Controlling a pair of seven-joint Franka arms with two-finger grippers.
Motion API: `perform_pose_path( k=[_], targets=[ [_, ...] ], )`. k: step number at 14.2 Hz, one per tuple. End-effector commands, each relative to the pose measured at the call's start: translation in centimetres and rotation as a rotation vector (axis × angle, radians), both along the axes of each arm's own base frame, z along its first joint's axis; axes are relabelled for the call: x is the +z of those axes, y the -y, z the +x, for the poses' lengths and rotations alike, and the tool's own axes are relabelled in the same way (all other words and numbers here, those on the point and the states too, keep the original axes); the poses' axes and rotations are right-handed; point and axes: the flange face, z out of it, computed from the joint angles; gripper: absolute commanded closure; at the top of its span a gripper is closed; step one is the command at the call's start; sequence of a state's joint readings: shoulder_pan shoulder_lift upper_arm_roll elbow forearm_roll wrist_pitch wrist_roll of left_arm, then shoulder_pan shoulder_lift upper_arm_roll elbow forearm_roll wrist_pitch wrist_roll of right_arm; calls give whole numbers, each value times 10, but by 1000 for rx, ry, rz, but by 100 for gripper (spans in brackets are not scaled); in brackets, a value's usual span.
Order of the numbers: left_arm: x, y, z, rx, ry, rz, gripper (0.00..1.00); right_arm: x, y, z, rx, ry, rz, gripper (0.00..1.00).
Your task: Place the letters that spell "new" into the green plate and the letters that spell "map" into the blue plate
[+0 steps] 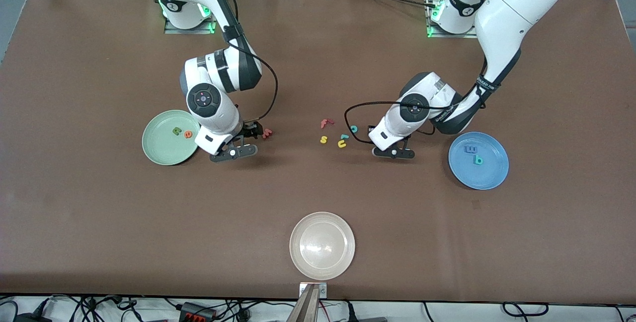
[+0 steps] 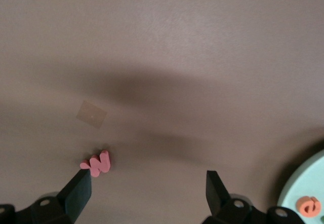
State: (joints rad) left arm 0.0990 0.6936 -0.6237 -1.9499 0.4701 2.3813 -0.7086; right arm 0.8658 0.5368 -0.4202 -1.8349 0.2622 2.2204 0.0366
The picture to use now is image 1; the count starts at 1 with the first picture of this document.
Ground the green round plate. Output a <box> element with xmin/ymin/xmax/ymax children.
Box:
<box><xmin>142</xmin><ymin>109</ymin><xmax>202</xmax><ymax>166</ymax></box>

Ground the white round plate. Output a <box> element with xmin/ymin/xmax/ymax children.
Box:
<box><xmin>289</xmin><ymin>212</ymin><xmax>356</xmax><ymax>281</ymax></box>

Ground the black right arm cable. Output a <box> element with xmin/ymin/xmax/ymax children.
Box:
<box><xmin>214</xmin><ymin>0</ymin><xmax>279</xmax><ymax>125</ymax></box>

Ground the blue round plate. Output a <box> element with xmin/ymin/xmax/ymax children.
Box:
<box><xmin>448</xmin><ymin>132</ymin><xmax>509</xmax><ymax>190</ymax></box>

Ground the black looped floor cable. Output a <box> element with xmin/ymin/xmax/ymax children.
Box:
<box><xmin>501</xmin><ymin>302</ymin><xmax>550</xmax><ymax>318</ymax></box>

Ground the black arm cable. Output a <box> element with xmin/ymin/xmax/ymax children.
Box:
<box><xmin>214</xmin><ymin>0</ymin><xmax>279</xmax><ymax>125</ymax></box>
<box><xmin>343</xmin><ymin>71</ymin><xmax>498</xmax><ymax>145</ymax></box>

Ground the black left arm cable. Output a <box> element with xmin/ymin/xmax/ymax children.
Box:
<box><xmin>343</xmin><ymin>71</ymin><xmax>498</xmax><ymax>145</ymax></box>

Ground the small metal table bracket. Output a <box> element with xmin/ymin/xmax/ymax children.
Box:
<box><xmin>299</xmin><ymin>282</ymin><xmax>328</xmax><ymax>298</ymax></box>

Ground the red and black power strip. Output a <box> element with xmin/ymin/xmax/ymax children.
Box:
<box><xmin>179</xmin><ymin>301</ymin><xmax>217</xmax><ymax>322</ymax></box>

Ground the grey camera mount pole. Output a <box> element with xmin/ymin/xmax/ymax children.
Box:
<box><xmin>286</xmin><ymin>285</ymin><xmax>321</xmax><ymax>322</ymax></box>

